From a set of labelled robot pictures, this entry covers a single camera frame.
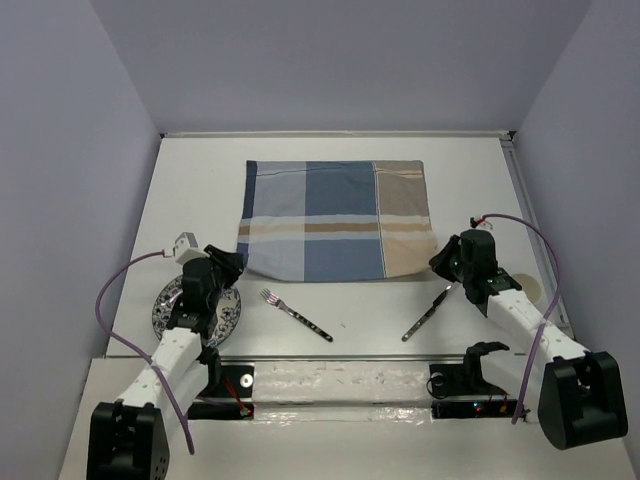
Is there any blue floral ceramic plate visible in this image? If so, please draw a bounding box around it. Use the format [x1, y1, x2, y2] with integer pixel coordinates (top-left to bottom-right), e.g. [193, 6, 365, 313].
[151, 275, 242, 347]

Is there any silver fork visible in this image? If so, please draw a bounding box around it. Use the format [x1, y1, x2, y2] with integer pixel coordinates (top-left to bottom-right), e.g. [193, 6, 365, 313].
[260, 289, 334, 343]

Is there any dark teal cup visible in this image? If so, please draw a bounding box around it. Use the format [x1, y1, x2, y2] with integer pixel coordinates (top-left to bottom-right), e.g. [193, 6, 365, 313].
[512, 273, 542, 304]

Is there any blue beige plaid cloth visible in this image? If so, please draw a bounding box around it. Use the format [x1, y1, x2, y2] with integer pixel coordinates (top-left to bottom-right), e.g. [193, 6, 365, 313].
[237, 160, 438, 283]

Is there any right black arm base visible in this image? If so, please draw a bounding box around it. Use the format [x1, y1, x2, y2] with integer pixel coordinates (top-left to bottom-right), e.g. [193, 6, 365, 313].
[426, 363, 516, 420]

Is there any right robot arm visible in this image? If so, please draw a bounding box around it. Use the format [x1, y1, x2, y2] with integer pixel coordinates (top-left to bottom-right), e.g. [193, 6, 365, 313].
[429, 229, 629, 450]

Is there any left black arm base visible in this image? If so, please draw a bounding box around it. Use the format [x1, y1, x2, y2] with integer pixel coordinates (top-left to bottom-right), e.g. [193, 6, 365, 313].
[188, 363, 255, 421]

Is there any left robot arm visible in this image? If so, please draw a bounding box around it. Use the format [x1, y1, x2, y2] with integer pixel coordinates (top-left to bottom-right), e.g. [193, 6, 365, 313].
[86, 240, 244, 479]

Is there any silver table knife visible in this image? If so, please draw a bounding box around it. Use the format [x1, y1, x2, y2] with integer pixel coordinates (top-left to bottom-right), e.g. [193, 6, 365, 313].
[401, 285, 454, 342]

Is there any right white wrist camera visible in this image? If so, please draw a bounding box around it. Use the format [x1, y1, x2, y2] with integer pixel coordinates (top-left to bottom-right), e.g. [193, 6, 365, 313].
[469, 216, 494, 231]

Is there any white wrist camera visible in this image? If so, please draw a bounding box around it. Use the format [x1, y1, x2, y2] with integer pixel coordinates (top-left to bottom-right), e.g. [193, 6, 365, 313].
[165, 232, 207, 265]
[469, 216, 494, 231]

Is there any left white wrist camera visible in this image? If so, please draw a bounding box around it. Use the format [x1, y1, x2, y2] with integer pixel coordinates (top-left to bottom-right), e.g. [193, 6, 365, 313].
[165, 232, 207, 265]

